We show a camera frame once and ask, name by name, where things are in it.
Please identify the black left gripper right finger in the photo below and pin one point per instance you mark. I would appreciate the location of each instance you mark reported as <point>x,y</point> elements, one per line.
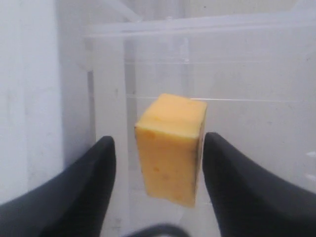
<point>250,201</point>

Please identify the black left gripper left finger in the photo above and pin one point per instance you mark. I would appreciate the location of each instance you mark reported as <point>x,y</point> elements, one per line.
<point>72,204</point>

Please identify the yellow triangular wooden block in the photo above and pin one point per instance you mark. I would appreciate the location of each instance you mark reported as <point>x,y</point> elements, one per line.
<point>169,136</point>

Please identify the clear drawer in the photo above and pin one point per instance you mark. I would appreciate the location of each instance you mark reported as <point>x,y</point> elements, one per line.
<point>162,54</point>

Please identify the white plastic drawer cabinet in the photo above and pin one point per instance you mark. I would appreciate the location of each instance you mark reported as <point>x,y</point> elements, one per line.
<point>50,109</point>

